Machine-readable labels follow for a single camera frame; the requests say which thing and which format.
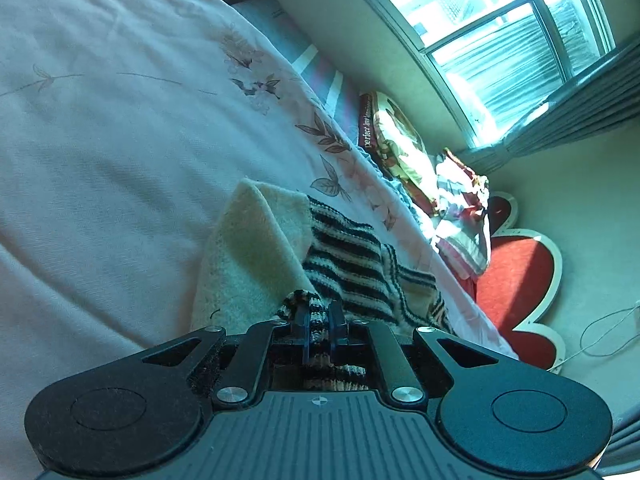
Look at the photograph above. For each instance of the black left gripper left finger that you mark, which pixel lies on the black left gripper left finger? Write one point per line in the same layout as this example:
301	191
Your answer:
242	382

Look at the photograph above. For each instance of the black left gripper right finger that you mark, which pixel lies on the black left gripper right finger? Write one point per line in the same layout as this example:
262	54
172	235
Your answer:
391	372

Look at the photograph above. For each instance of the cream black striped knit sweater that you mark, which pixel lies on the cream black striped knit sweater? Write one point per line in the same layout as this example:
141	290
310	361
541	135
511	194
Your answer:
274	251

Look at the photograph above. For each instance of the red white scalloped headboard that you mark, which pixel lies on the red white scalloped headboard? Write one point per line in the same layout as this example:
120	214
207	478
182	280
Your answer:
520	285

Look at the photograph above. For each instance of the folded floral yellow quilt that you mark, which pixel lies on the folded floral yellow quilt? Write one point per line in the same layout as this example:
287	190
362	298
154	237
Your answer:
386	134

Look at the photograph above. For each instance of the blue striped mattress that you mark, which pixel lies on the blue striped mattress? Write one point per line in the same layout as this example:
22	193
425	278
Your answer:
337	94

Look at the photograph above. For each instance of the pink floral bed sheet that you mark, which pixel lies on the pink floral bed sheet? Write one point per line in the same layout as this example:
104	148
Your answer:
126	125

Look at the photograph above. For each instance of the large glass window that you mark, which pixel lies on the large glass window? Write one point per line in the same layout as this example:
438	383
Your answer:
492	61

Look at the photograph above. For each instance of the teal window curtain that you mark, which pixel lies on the teal window curtain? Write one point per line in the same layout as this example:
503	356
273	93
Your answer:
598	99

